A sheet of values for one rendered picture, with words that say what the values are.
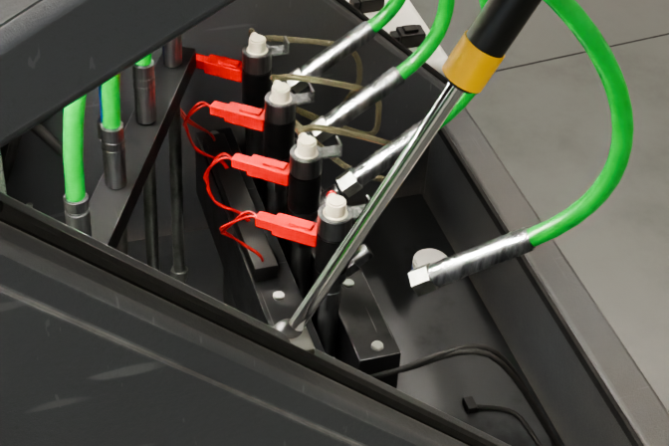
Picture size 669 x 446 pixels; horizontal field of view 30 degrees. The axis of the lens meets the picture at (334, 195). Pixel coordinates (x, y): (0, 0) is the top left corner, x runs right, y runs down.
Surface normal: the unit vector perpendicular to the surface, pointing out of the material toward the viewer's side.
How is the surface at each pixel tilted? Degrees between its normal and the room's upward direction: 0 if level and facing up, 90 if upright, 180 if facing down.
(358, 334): 0
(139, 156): 0
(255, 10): 90
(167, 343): 90
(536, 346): 90
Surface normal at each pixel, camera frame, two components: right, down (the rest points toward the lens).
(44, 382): 0.30, 0.62
